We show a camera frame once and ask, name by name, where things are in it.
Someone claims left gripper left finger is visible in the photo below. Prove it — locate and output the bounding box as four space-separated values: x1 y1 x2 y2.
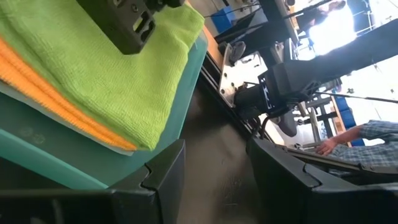
0 139 187 224

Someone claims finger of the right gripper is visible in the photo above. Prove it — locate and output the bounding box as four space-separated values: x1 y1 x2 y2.
76 0 157 55

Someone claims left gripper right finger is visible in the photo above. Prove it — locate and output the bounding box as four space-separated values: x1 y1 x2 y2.
247 136 398 224

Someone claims green microfiber towel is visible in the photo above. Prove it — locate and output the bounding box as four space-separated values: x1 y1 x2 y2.
0 0 206 152

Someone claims orange yellow microfiber towel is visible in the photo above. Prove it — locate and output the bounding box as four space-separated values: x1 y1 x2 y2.
0 37 138 152

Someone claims blue plastic box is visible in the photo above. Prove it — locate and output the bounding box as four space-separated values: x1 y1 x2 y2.
210 6 238 34

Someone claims wooden side board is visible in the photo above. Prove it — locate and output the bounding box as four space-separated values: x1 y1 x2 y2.
201 24 224 68

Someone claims teal plastic bin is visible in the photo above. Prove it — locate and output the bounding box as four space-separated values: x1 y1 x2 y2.
0 30 209 190

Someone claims person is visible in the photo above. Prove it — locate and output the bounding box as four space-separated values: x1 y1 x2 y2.
314 119 398 170

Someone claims black metal bar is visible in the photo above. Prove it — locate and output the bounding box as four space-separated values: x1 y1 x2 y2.
214 0 301 68

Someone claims black cable conduit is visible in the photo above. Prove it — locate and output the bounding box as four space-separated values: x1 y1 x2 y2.
253 114 274 141

